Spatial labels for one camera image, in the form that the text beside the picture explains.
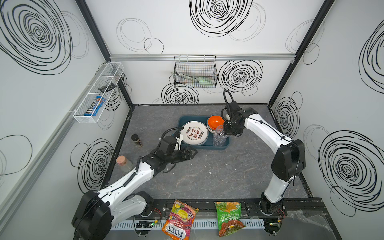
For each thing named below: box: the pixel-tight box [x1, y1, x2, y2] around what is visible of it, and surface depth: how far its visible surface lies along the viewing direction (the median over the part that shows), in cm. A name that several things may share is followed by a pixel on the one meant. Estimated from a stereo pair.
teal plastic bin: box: [177, 114, 231, 150], surface depth 98 cm
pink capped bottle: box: [116, 155, 133, 173], surface depth 80 cm
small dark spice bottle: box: [131, 133, 143, 148], surface depth 92 cm
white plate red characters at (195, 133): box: [182, 121, 209, 146], surface depth 101 cm
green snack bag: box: [215, 201, 246, 237], surface depth 69 cm
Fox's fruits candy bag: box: [162, 199, 199, 240], surface depth 69 cm
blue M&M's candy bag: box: [84, 96, 106, 116], surface depth 72 cm
